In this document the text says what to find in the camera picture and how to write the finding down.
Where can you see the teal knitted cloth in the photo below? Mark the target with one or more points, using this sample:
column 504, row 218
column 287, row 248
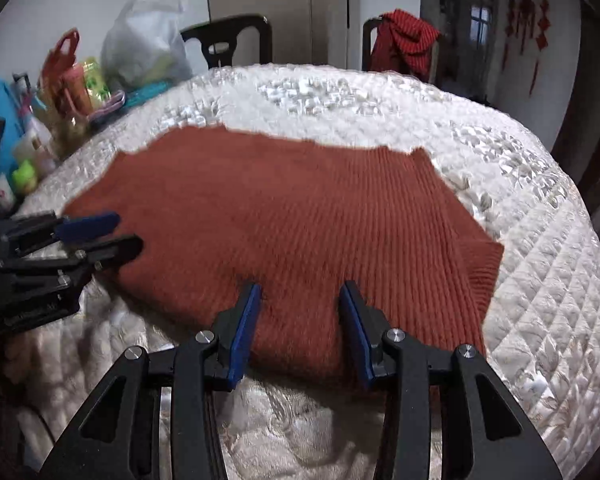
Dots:
column 143, row 94

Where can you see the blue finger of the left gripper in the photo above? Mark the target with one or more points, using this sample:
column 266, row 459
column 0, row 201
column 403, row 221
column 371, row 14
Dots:
column 85, row 229

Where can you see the red checked cloth on chair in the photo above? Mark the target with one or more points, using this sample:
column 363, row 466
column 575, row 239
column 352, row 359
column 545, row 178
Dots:
column 405, row 42

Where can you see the glass jar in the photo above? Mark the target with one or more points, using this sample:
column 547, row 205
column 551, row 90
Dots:
column 72, row 132

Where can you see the dark wooden chair with cloth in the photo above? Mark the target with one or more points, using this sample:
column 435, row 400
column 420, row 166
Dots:
column 370, row 45

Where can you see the pink lidded bottle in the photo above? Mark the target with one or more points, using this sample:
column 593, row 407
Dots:
column 74, row 82

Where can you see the red Chinese knot decoration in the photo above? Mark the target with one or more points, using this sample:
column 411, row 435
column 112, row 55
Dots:
column 527, row 21

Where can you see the dark wooden chair left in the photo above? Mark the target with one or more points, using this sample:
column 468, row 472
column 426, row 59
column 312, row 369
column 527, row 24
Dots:
column 218, row 39

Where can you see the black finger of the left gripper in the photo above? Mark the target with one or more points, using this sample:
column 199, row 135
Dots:
column 102, row 255

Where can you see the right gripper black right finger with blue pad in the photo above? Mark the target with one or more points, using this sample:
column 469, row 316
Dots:
column 485, row 432

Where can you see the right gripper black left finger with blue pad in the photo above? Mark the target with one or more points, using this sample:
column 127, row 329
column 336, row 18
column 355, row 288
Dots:
column 115, row 432

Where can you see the green frog toy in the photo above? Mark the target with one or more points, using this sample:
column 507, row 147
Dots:
column 24, row 178

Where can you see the white plastic bag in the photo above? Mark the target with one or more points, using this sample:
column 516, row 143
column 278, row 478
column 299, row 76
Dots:
column 145, row 45

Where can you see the blue thermos jug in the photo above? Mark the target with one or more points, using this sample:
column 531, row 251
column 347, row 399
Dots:
column 13, row 129

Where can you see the white lotion bottle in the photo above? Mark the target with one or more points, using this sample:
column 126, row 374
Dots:
column 36, row 134

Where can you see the rust red knitted sweater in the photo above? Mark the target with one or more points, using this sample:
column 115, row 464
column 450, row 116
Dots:
column 216, row 208

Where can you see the white floral paper cup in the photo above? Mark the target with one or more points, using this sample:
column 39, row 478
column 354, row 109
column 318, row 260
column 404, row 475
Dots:
column 8, row 199

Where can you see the cream floral quilted table cover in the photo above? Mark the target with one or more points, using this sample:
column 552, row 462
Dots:
column 542, row 330

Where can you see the green snack packet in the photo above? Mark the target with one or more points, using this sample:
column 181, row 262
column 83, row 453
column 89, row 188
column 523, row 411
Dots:
column 95, row 83

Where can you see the red gift bag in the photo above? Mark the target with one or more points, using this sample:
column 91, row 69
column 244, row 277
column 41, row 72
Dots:
column 60, row 59

